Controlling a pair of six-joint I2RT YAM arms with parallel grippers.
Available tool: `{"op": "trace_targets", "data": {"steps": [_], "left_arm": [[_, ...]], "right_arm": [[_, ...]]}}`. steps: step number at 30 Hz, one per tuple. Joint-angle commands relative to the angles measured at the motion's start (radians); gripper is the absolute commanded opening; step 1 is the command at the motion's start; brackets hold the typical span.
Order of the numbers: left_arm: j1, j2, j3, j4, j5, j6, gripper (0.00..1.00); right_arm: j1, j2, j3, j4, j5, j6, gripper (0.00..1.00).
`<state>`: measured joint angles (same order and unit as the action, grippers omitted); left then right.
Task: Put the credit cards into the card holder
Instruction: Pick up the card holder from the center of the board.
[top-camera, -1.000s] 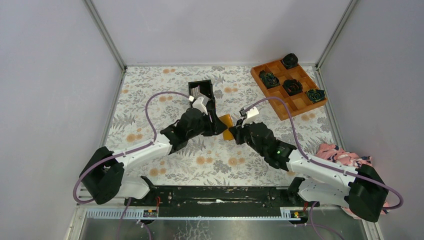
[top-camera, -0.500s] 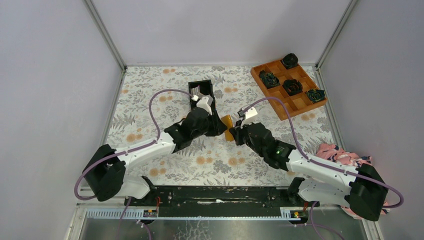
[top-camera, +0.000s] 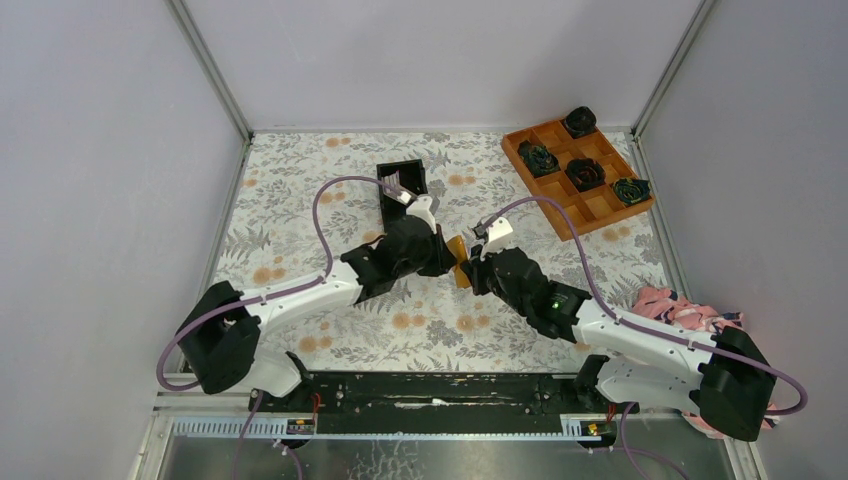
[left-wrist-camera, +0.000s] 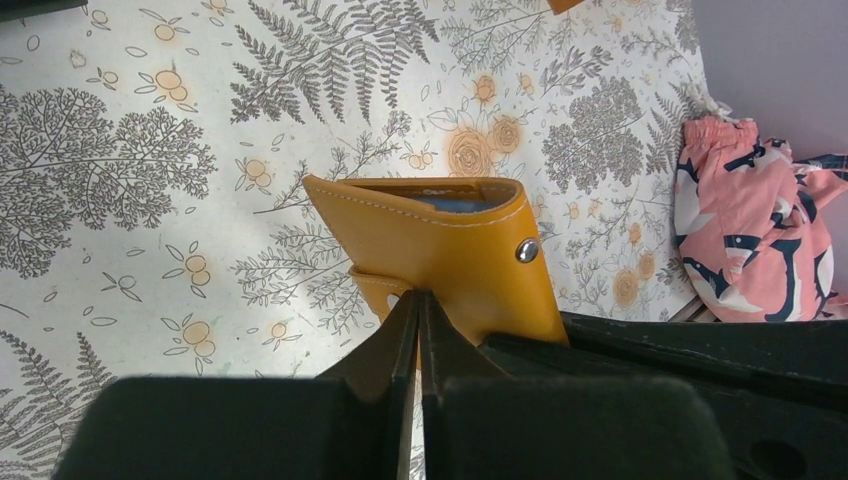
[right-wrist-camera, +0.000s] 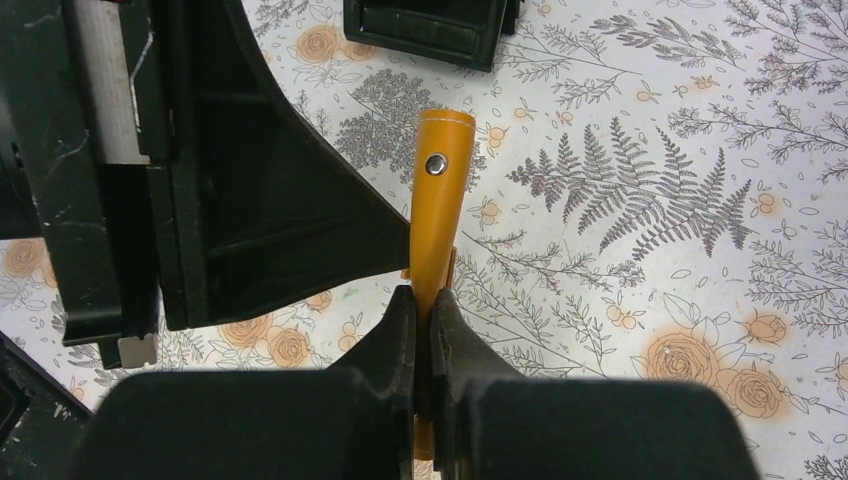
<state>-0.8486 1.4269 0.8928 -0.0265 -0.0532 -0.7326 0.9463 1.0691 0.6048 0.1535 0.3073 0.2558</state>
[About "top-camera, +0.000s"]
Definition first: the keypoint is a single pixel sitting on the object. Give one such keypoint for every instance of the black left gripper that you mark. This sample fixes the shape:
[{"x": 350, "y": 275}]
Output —
[{"x": 442, "y": 259}]

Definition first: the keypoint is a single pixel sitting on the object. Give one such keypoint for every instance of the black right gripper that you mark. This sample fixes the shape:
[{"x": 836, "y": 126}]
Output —
[{"x": 474, "y": 269}]

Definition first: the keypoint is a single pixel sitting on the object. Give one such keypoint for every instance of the yellow leather card holder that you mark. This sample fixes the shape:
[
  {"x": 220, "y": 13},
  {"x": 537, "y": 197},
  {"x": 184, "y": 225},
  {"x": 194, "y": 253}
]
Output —
[{"x": 457, "y": 248}]

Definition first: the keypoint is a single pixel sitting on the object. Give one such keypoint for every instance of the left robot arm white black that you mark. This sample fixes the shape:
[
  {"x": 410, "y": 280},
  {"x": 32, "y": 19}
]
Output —
[{"x": 220, "y": 337}]

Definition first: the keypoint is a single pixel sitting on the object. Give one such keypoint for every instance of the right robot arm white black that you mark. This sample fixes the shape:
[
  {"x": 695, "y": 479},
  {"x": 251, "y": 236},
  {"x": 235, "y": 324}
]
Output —
[{"x": 720, "y": 377}]

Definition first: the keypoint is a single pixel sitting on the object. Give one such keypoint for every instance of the stack of credit cards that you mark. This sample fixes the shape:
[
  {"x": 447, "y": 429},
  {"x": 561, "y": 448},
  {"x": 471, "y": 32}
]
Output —
[{"x": 393, "y": 183}]

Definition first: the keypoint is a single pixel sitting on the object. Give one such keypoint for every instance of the black plastic card box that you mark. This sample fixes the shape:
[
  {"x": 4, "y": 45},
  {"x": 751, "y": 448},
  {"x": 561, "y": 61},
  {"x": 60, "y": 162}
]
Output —
[{"x": 407, "y": 176}]

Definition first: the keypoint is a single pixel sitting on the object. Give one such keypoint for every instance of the rolled green tie left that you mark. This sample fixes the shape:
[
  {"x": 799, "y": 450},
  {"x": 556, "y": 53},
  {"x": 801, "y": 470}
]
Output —
[{"x": 537, "y": 159}]

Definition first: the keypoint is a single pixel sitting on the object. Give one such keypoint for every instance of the rolled green tie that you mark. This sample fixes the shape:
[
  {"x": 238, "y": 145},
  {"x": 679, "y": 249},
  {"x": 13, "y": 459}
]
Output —
[
  {"x": 537, "y": 159},
  {"x": 631, "y": 191}
]

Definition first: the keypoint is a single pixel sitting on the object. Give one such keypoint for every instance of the orange wooden compartment tray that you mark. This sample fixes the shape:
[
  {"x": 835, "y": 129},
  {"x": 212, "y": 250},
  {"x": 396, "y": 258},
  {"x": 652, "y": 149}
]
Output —
[{"x": 588, "y": 211}]

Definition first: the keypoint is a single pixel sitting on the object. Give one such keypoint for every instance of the rolled dark tie centre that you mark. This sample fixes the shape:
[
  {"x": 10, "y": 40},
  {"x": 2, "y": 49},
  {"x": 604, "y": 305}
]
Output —
[{"x": 585, "y": 174}]

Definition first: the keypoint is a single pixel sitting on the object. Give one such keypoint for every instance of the rolled dark tie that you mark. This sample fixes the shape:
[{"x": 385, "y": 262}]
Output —
[
  {"x": 585, "y": 174},
  {"x": 580, "y": 122}
]

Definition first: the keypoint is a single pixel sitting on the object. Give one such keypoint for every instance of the rolled green tie right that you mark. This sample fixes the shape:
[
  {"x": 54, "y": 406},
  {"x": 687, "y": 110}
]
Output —
[{"x": 631, "y": 191}]

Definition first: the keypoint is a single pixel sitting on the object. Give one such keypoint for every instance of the rolled dark tie top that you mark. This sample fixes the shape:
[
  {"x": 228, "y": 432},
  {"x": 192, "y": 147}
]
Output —
[{"x": 580, "y": 122}]

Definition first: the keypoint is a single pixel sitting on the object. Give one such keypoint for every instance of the pink patterned cloth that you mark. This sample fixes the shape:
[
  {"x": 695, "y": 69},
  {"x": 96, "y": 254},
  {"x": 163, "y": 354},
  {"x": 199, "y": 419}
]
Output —
[{"x": 667, "y": 306}]

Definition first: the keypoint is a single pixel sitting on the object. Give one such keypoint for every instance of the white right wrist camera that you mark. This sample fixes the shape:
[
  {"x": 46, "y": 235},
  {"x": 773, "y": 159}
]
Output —
[{"x": 496, "y": 236}]

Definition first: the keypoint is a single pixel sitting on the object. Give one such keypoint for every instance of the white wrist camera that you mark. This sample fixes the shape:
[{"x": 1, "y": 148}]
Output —
[
  {"x": 496, "y": 236},
  {"x": 421, "y": 207}
]

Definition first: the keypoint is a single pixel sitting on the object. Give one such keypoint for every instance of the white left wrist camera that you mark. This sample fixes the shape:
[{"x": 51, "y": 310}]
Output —
[{"x": 421, "y": 207}]

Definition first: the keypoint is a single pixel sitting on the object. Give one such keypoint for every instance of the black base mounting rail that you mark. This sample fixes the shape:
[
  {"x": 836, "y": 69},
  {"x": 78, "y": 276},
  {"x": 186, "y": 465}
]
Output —
[{"x": 374, "y": 403}]

